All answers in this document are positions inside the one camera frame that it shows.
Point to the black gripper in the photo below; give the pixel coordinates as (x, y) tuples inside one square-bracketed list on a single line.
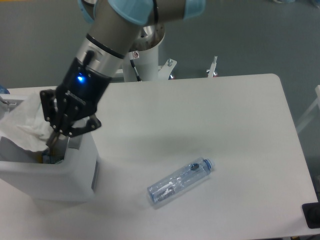
[(59, 107)]

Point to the trash package inside bin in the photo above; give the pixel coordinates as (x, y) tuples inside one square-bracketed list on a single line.
[(48, 157)]

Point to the white frame at right edge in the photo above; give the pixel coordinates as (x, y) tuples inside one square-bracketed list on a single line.
[(310, 113)]

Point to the blue object at left edge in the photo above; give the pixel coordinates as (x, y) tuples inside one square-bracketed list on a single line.
[(4, 90)]

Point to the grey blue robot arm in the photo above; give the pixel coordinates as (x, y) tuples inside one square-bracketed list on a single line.
[(141, 13)]

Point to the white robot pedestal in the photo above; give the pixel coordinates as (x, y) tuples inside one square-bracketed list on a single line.
[(147, 65)]

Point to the clear plastic bottle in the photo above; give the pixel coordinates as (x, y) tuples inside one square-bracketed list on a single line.
[(179, 182)]

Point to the white trash can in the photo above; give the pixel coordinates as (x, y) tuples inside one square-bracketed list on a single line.
[(73, 179)]

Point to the white tissue paper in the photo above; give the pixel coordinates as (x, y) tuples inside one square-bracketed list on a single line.
[(25, 125)]

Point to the black device at table corner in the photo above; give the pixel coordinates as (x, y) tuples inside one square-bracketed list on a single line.
[(311, 213)]

